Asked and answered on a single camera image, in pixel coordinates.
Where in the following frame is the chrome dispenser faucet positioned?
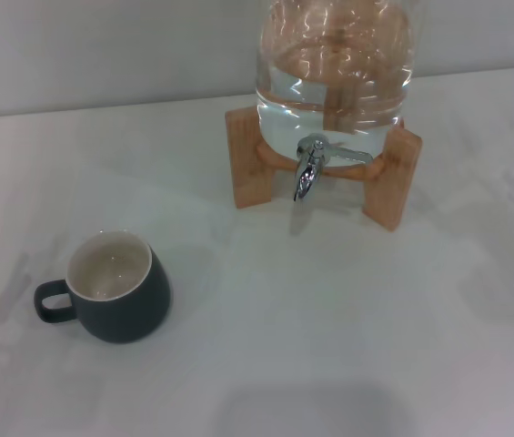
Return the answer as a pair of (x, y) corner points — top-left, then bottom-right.
(291, 132), (375, 202)

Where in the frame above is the dark mug with white interior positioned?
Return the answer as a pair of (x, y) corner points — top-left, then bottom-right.
(33, 229), (172, 345)

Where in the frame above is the clear glass water dispenser jar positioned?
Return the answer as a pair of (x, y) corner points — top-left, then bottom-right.
(255, 0), (422, 166)

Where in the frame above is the light wooden dispenser stand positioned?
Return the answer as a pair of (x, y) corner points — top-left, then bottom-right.
(224, 107), (423, 233)

